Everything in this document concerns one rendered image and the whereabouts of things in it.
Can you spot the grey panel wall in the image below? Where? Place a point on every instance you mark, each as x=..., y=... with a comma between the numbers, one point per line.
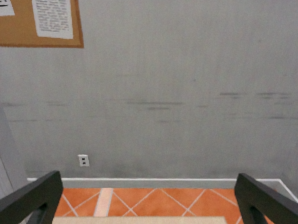
x=12, y=172

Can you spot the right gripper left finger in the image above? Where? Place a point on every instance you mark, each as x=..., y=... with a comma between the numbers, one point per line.
x=41, y=197

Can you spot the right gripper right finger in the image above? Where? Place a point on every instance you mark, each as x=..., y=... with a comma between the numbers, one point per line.
x=256, y=201

